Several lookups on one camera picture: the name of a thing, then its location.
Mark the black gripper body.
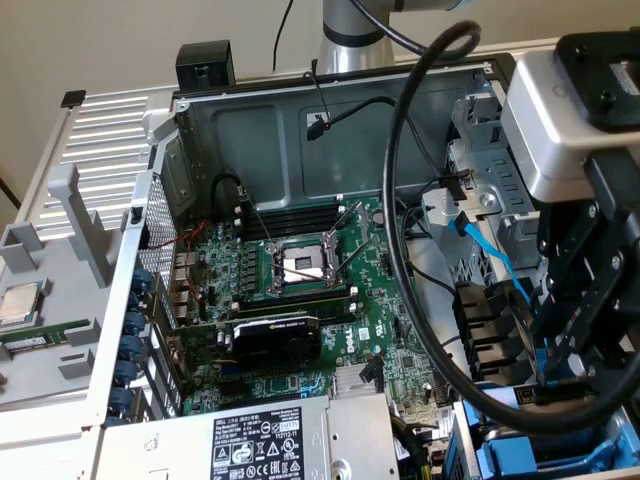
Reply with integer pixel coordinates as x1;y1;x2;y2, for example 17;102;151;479
617;199;640;321

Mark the hard disk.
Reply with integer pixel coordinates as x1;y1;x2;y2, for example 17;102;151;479
462;384;621;469

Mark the blue data wire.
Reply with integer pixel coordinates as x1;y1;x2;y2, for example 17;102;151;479
451;212;571;389

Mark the grey metal disk bay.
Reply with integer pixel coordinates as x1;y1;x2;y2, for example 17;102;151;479
457;364;640;480

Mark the blue plastic disk carrier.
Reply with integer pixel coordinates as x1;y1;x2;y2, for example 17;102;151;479
474;433;632;479

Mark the black plastic guide block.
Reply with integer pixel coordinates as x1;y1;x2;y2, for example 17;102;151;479
452;282;536;386

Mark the metal drive cage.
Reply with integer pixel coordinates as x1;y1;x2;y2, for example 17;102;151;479
444;92;544;274

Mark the green motherboard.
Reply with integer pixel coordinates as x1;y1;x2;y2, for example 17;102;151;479
169;194;451;451

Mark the metal socket cover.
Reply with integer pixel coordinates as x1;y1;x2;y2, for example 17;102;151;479
324;199;374;251

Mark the silver finned heatsink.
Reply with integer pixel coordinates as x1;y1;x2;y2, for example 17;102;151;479
333;363;386;399

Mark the CPU socket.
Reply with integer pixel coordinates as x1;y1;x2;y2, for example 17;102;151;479
267;234;351;296

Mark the black RAM slot bank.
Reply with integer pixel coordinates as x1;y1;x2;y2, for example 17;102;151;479
232;287;359;324
242;202;346;239

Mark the black graphics card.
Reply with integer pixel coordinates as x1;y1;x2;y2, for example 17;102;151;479
167;312;324;371

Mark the open grey PC case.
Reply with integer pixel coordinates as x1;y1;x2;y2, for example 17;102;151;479
82;52;640;480

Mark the grey power supply unit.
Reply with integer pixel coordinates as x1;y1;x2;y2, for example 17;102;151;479
97;392;401;480

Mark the black box clamp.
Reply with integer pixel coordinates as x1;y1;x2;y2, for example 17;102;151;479
175;40;236;91

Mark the grey plastic parts rack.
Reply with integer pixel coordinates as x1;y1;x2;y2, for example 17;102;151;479
0;163;126;407

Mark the green RAM stick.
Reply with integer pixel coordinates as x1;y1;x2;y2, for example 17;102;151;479
0;319;99;352

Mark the silver CPU chip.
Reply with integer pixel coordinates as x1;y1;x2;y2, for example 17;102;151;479
0;282;45;327

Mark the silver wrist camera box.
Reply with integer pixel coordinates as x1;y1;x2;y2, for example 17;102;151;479
501;49;596;202

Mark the long black wire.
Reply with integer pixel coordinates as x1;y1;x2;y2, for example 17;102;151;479
399;197;459;296

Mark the light grey wire holder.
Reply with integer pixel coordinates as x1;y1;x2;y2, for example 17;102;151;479
419;187;484;236

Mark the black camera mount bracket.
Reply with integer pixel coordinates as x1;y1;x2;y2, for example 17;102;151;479
554;30;640;132

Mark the thick black camera cable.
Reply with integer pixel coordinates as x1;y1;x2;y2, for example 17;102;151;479
349;0;640;436

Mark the black wire with angled plug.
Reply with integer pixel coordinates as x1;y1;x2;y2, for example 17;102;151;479
362;355;385;392

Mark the braided yellow black wire bundle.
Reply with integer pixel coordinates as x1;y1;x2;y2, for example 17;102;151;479
391;417;436;480

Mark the thin black red wire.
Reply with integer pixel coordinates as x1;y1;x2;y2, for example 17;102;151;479
302;69;334;130

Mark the looped black wire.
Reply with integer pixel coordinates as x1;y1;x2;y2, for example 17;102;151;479
212;172;251;211

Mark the thin black wall cable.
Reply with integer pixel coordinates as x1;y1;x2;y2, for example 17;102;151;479
272;0;296;72

